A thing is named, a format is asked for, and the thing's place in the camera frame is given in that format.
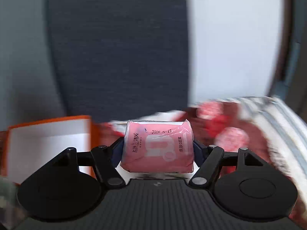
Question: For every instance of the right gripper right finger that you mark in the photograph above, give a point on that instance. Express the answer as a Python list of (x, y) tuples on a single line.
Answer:
[(208, 159)]

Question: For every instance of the pink tissue pack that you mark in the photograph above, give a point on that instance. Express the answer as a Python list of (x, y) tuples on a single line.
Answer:
[(158, 147)]

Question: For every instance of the dark blue sofa cushion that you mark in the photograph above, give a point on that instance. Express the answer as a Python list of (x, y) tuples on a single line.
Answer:
[(119, 59)]

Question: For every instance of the grey blue sofa cushion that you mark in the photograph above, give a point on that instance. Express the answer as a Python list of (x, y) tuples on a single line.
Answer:
[(28, 87)]

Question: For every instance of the patterned red fleece blanket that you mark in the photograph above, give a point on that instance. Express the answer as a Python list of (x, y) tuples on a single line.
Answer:
[(218, 123)]

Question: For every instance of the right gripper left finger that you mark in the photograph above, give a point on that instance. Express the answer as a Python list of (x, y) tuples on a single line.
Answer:
[(106, 159)]

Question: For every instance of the orange cardboard box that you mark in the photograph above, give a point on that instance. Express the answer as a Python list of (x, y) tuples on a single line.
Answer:
[(29, 146)]

